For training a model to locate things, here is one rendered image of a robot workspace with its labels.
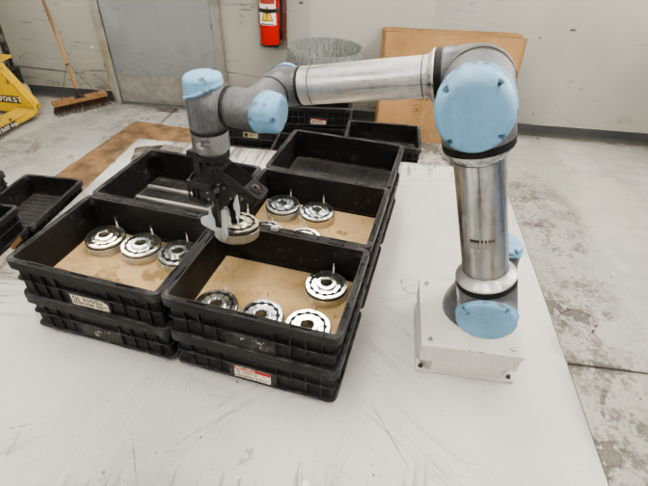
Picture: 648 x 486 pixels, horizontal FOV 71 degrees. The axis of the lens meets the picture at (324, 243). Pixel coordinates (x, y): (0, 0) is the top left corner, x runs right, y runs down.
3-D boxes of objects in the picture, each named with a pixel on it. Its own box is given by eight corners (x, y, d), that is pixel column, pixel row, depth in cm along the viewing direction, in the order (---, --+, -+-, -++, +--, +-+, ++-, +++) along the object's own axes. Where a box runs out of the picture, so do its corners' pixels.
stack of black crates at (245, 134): (291, 153, 318) (291, 106, 297) (283, 175, 295) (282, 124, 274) (236, 148, 322) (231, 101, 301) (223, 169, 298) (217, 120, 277)
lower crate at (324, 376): (363, 313, 125) (366, 282, 118) (335, 408, 102) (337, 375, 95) (229, 283, 133) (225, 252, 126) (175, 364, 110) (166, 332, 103)
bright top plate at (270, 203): (305, 201, 141) (305, 199, 140) (289, 217, 133) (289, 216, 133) (276, 193, 144) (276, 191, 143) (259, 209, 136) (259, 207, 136)
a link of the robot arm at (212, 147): (235, 125, 92) (214, 142, 86) (237, 147, 95) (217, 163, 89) (202, 120, 94) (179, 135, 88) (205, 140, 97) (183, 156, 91)
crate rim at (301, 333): (369, 256, 113) (370, 249, 111) (339, 349, 90) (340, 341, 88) (221, 227, 120) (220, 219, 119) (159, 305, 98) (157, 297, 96)
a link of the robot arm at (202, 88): (213, 82, 79) (170, 76, 81) (220, 141, 86) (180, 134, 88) (233, 69, 85) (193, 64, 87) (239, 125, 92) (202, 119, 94)
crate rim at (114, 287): (221, 227, 121) (220, 219, 119) (159, 305, 98) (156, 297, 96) (91, 201, 128) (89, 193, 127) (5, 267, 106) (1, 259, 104)
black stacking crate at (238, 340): (365, 284, 118) (369, 251, 111) (337, 377, 96) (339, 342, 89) (226, 255, 126) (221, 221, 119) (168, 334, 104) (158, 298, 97)
